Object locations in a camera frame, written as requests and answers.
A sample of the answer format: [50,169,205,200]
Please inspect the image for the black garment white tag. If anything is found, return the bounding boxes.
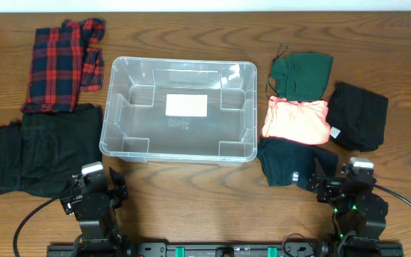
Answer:
[326,82,389,152]

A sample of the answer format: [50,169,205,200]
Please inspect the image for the large black pants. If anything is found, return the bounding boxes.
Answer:
[0,104,103,198]

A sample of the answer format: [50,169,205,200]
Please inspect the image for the clear plastic storage bin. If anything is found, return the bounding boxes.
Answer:
[99,56,258,166]

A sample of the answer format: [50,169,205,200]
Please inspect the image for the dark green garment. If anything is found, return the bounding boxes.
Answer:
[265,44,333,102]

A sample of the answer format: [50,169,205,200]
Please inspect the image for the red navy plaid shirt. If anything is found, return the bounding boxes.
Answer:
[21,18,106,114]

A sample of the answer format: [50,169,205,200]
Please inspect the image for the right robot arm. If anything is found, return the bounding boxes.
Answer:
[307,157,389,242]

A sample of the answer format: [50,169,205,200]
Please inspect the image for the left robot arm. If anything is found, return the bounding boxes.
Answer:
[61,162,128,253]

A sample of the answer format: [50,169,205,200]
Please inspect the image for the dark teal folded garment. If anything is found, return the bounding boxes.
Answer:
[257,137,339,189]

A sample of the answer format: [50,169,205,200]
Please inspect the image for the coral pink folded garment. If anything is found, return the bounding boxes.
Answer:
[262,96,331,145]

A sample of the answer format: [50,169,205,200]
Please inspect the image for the white label in bin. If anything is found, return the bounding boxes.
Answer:
[166,94,208,117]

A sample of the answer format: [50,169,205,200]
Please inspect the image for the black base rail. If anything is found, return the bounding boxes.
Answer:
[46,241,405,257]

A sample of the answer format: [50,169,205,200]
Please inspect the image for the left black cable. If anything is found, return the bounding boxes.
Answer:
[12,197,59,257]

